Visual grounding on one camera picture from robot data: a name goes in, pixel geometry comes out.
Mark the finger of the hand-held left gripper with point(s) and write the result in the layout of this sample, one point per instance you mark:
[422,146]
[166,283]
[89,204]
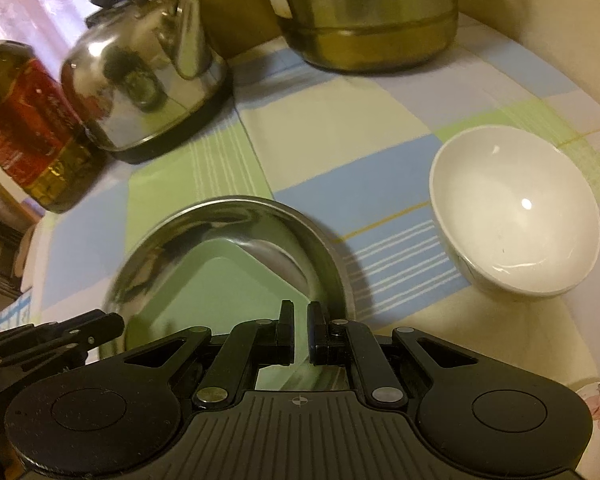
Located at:
[95,330]
[45,357]

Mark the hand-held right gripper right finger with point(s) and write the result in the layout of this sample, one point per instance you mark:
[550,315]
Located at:
[317,335]

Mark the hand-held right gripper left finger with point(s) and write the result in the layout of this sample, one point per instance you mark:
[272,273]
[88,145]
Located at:
[286,335]

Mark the round stainless steel plate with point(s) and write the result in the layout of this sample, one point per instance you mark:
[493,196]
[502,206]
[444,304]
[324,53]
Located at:
[205,220]

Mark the plain white bowl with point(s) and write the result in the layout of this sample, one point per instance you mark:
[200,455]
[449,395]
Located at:
[515,210]

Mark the blue checked cloth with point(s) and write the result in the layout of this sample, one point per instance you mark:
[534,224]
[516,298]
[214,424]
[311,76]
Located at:
[10,315]

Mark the checked pastel tablecloth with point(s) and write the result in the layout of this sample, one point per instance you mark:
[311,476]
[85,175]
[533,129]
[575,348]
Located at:
[330,125]

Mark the cooking oil bottle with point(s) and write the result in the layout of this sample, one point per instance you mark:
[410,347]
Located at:
[30,125]

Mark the stainless steel kettle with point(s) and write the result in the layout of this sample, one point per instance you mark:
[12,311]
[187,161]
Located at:
[130,85]

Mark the wooden board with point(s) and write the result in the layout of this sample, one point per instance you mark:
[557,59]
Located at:
[230,25]

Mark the stainless steel steamer pot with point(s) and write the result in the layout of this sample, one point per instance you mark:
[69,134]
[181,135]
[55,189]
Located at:
[370,15]

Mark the sheer patterned curtain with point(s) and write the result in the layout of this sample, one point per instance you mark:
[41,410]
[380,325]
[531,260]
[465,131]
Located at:
[40,0]

